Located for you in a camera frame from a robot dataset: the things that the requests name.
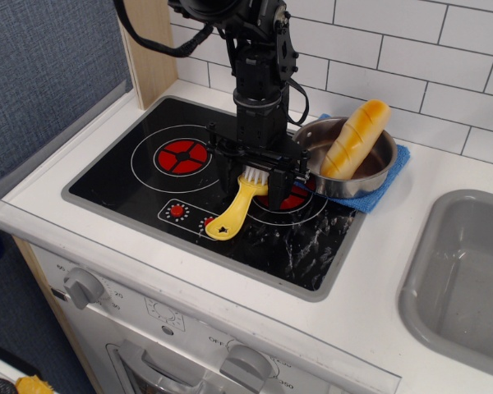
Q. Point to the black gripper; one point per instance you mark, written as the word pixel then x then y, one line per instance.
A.
pixel 257 137

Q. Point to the yellow dish brush white bristles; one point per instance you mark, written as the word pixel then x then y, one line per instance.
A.
pixel 253 182

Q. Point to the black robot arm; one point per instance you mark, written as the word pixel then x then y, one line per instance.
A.
pixel 263 60

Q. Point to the stainless steel pot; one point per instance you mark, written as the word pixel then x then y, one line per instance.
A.
pixel 344 164

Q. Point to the black toy stove top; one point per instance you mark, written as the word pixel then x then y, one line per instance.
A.
pixel 159 179

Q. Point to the blue cleaning cloth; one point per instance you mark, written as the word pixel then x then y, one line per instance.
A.
pixel 378 193

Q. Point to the toy bread baguette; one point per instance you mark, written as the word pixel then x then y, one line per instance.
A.
pixel 356 139

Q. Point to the grey right oven knob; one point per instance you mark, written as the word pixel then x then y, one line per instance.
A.
pixel 246 367

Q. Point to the grey oven knob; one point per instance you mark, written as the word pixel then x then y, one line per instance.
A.
pixel 82 287
pixel 246 367

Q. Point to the white toy oven front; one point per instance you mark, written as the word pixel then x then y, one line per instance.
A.
pixel 132 343

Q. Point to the grey left oven knob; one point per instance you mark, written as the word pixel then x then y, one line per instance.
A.
pixel 82 287

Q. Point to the grey sink basin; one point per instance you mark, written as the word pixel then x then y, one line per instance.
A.
pixel 446 301

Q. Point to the yellow black object bottom left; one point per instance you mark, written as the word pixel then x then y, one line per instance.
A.
pixel 25 385

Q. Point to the wooden side post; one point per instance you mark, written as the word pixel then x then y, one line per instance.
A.
pixel 151 73

